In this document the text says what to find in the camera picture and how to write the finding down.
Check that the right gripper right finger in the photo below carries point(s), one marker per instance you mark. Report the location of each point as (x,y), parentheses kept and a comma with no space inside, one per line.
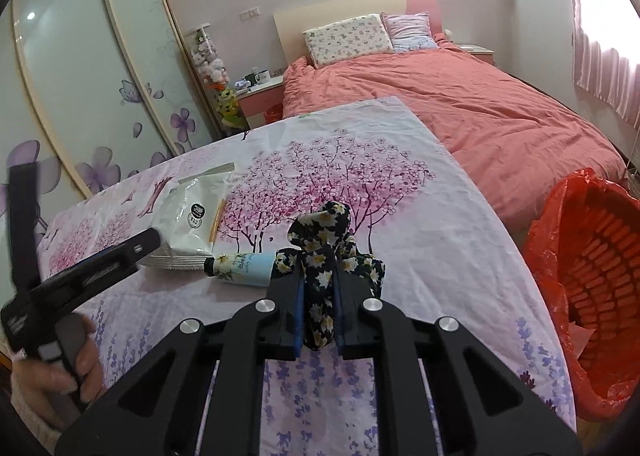
(438,389)

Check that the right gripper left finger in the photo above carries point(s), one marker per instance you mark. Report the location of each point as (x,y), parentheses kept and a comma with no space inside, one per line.
(199,391)

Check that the blue hand cream tube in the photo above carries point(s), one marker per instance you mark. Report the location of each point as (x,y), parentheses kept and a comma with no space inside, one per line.
(241,269)

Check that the white wet wipes pack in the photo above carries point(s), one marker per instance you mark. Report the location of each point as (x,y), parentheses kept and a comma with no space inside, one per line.
(188,219)

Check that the black floral fabric scrunchie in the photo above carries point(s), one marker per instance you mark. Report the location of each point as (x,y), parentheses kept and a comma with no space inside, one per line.
(323,246)

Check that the cream knitted sleeve forearm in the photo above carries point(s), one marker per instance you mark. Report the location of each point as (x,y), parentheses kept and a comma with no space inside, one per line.
(25,420)

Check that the person left hand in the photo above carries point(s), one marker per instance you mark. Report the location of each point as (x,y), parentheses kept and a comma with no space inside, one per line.
(39,381)

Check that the floral pink table cloth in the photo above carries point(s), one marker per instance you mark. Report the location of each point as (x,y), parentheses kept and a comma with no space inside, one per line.
(445,250)

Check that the red laundry basket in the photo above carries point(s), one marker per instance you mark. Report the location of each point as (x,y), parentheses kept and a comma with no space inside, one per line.
(583,252)

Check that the floral sliding wardrobe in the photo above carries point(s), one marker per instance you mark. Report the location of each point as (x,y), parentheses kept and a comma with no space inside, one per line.
(95,91)

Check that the coral pink bed duvet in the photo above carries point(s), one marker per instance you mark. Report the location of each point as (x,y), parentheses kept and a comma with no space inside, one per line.
(514,141)

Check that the stuffed toy column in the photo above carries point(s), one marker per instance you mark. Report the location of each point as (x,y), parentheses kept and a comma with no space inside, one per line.
(216,82)

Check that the small red bin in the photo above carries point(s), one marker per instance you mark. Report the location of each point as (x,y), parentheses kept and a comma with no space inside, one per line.
(274,114)

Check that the pink white nightstand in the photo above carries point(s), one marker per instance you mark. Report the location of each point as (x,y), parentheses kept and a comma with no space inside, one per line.
(260,98)

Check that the black white mug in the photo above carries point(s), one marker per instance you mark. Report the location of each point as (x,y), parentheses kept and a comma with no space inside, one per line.
(256,77)

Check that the far side nightstand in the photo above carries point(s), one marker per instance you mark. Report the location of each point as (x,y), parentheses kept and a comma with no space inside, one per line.
(483,54)

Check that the pink striped pillow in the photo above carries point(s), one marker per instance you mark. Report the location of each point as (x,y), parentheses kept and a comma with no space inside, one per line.
(409,32)

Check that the beige wooden headboard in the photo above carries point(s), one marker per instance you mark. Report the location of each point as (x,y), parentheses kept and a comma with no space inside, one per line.
(292,23)

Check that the pink window curtain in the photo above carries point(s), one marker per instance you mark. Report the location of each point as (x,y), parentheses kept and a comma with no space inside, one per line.
(606,54)

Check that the white floral pillow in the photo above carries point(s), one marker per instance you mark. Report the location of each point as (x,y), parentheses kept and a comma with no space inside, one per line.
(357,36)

